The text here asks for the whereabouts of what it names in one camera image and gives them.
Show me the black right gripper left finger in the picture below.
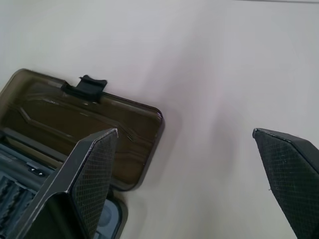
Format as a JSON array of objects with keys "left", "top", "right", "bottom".
[{"left": 9, "top": 128, "right": 119, "bottom": 239}]

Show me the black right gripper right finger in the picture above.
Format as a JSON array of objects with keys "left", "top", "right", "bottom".
[{"left": 252, "top": 127, "right": 319, "bottom": 239}]

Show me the screwdriver bit case, smoky lid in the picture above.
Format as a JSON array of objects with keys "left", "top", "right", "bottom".
[{"left": 0, "top": 68, "right": 165, "bottom": 239}]

